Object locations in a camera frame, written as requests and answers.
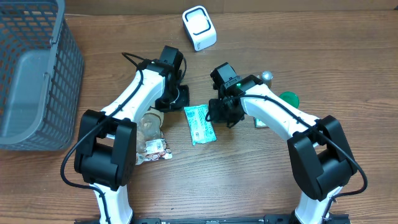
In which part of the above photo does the teal Kleenex tissue pack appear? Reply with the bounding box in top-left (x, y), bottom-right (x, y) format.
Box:
top-left (254, 118), bottom-right (267, 128)

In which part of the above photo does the mint green wet wipes pack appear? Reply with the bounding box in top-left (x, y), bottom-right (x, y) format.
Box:
top-left (184, 105), bottom-right (216, 146)

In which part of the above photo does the yellow oil bottle silver cap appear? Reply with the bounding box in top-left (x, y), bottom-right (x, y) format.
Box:
top-left (257, 71), bottom-right (273, 88)

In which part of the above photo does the brown snack packet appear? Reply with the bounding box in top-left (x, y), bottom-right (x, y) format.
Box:
top-left (136, 107), bottom-right (172, 166)

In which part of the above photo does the green lid glass jar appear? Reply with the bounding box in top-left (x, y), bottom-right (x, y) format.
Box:
top-left (279, 91), bottom-right (300, 108)

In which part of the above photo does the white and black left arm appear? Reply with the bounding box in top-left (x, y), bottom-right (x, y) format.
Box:
top-left (71, 56), bottom-right (189, 223)

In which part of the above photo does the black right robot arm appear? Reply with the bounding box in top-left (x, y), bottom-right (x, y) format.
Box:
top-left (206, 75), bottom-right (358, 223)

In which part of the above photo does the white barcode scanner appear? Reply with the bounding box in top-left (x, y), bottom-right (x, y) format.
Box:
top-left (182, 6), bottom-right (217, 52)

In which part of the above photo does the dark grey plastic basket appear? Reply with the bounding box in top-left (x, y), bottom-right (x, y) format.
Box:
top-left (1, 0), bottom-right (85, 151)

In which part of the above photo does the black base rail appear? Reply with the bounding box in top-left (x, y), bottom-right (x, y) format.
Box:
top-left (74, 214), bottom-right (351, 224)

